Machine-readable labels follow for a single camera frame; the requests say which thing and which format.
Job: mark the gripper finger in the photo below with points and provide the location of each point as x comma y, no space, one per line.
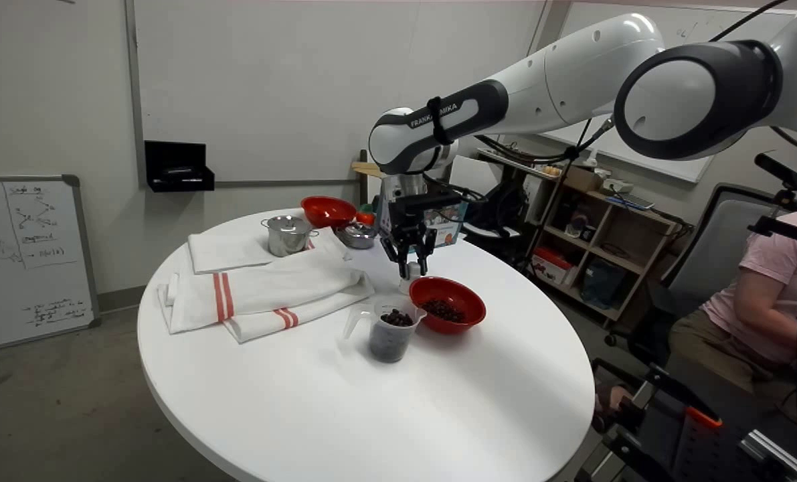
393,253
427,249

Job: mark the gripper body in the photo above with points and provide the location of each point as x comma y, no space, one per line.
414,223

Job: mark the white seasoning bottle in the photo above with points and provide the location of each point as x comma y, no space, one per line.
409,281

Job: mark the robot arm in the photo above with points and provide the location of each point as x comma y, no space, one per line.
572,73

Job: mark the white red-striped tea towel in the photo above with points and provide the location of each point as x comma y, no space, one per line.
271,294

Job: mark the white folded tea towel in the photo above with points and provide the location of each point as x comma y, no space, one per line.
227,251

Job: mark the colourful cardboard box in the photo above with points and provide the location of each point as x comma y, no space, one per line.
446,227

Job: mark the small steel pot with lid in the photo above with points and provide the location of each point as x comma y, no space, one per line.
357,235

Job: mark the orange toy fruit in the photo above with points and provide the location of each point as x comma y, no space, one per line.
366,218

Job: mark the red bowl with beans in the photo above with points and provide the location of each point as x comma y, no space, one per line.
446,309

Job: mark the wooden chair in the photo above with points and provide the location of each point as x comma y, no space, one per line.
366,171

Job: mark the empty red bowl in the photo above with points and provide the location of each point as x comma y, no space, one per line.
326,211

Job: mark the clear measuring cup with beans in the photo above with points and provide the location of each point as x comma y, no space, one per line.
390,335

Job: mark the red and white box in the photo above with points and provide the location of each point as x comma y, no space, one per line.
551,265

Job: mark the brown cardboard box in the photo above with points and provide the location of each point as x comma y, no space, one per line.
582,179

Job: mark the blue bag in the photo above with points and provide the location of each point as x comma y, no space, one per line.
602,282

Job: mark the wooden shelf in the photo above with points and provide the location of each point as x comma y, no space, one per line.
612,248

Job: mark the grey office chair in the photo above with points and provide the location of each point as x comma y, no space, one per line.
713,261

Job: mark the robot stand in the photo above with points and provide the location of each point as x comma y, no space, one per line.
692,435

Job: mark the person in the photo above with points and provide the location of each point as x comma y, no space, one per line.
759,301

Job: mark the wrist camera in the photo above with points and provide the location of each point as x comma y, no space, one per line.
431,201

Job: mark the black wall tray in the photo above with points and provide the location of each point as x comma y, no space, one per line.
177,167

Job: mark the whiteboard with grey frame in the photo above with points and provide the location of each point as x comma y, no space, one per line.
27,261

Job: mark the camera on mount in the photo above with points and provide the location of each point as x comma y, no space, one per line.
789,187

